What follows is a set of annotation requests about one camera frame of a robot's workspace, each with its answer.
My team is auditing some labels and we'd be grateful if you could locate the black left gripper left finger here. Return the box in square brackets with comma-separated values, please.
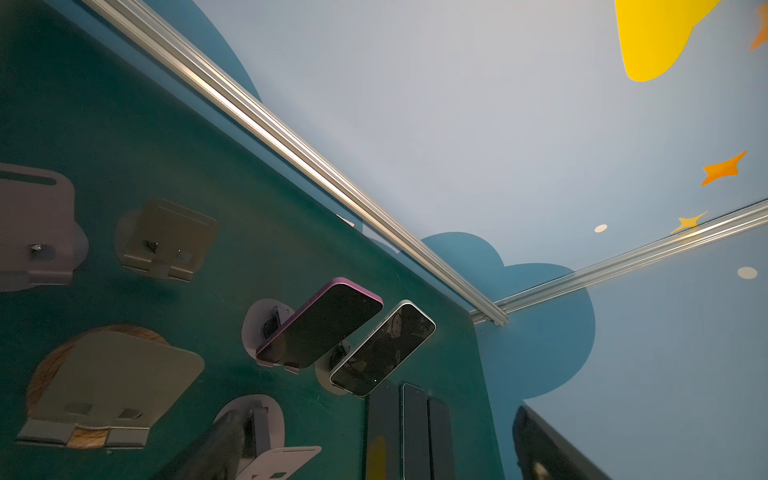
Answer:
[153, 411, 245, 479]

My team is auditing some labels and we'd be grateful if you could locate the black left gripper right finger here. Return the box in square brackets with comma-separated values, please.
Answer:
[512, 405, 610, 480]

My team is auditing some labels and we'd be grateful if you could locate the wooden round phone stand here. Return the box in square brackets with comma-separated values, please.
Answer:
[16, 325, 205, 450]

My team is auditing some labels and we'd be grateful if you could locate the dark grey stand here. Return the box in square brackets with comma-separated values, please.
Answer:
[114, 198, 219, 282]

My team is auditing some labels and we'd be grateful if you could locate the dark phone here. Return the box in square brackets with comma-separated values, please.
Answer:
[428, 397, 457, 480]

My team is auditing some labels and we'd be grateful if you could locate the pink phone back left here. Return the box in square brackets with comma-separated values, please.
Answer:
[255, 277, 383, 370]

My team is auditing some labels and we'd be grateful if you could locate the right aluminium frame post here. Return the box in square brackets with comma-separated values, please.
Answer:
[495, 200, 767, 316]

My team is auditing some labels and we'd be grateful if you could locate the horizontal aluminium frame bar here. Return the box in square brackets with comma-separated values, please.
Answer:
[85, 1, 509, 326]

